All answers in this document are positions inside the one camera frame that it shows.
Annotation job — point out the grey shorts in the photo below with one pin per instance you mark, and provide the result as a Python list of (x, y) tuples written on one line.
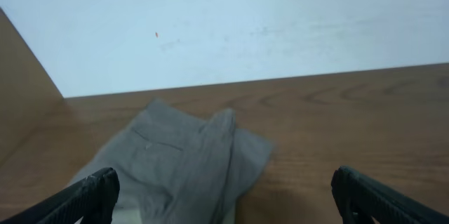
[(176, 168)]

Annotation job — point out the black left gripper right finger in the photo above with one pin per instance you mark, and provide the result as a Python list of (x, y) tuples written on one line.
[(363, 200)]

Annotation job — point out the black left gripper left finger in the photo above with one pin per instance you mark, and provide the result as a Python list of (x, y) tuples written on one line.
[(90, 200)]

